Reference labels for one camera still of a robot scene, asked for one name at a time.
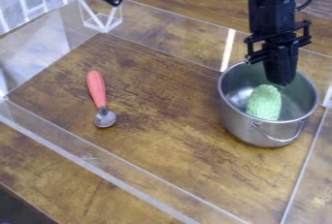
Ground silver metal pot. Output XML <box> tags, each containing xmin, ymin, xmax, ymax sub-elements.
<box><xmin>218</xmin><ymin>62</ymin><xmax>319</xmax><ymax>147</ymax></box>

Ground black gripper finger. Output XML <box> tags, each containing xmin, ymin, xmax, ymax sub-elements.
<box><xmin>281</xmin><ymin>43</ymin><xmax>299</xmax><ymax>84</ymax></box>
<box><xmin>264</xmin><ymin>47</ymin><xmax>287</xmax><ymax>85</ymax></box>

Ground green bitter gourd toy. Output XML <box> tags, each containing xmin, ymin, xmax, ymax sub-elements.
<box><xmin>247</xmin><ymin>84</ymin><xmax>281</xmax><ymax>120</ymax></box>

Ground clear acrylic enclosure walls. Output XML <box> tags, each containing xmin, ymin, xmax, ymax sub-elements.
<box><xmin>0</xmin><ymin>0</ymin><xmax>332</xmax><ymax>224</ymax></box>

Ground clear acrylic triangular bracket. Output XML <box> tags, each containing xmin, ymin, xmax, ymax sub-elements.
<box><xmin>78</xmin><ymin>0</ymin><xmax>123</xmax><ymax>33</ymax></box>

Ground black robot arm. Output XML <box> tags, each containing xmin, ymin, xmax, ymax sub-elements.
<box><xmin>105</xmin><ymin>0</ymin><xmax>312</xmax><ymax>86</ymax></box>

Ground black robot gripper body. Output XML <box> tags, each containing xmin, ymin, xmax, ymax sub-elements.
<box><xmin>245</xmin><ymin>0</ymin><xmax>312</xmax><ymax>64</ymax></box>

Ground orange handled metal scoop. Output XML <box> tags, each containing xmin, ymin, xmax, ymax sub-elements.
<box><xmin>87</xmin><ymin>71</ymin><xmax>117</xmax><ymax>128</ymax></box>

